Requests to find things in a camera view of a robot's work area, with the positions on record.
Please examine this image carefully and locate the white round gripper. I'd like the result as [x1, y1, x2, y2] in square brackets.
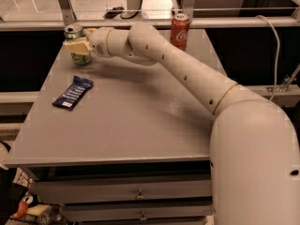
[63, 27, 113, 58]

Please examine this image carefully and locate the grey drawer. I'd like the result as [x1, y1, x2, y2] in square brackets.
[29, 174, 212, 204]
[61, 200, 213, 222]

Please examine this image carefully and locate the red cola can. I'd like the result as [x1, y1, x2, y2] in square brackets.
[171, 13, 189, 51]

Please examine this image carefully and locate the upper grey drawer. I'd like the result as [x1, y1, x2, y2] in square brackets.
[29, 174, 212, 204]

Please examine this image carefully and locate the green soda can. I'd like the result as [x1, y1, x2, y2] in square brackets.
[64, 24, 91, 66]

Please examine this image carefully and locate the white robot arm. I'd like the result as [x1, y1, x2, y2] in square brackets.
[64, 22, 300, 225]

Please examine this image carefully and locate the penguin plush toy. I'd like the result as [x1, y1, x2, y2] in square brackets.
[12, 195, 38, 219]

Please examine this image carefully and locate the metal railing bar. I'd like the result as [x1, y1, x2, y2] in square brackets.
[0, 17, 300, 31]

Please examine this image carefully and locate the black bag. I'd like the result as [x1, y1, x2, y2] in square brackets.
[0, 141, 30, 225]

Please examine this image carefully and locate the blue snack packet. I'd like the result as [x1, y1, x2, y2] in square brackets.
[52, 76, 94, 111]

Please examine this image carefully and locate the upper drawer knob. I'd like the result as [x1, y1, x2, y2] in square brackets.
[135, 189, 145, 201]

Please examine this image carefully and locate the lower grey drawer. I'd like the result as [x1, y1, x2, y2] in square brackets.
[61, 200, 213, 222]

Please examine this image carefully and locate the lower drawer knob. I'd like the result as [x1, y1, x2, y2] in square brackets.
[139, 213, 147, 221]

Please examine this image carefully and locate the drawer knob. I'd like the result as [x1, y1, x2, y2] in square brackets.
[139, 213, 147, 221]
[135, 189, 145, 201]

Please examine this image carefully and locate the white cable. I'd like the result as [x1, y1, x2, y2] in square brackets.
[255, 14, 281, 102]

